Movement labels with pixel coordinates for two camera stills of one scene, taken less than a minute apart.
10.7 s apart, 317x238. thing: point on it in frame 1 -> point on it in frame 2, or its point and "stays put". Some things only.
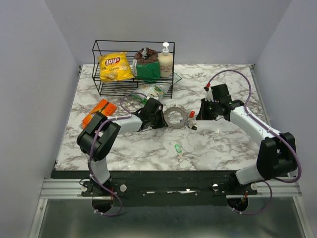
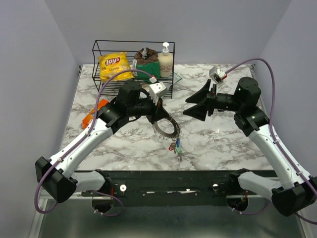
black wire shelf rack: (145, 67) stays put
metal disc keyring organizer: (175, 116) -> (168, 129)
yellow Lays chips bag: (114, 66) stays put
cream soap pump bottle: (166, 62) stays put
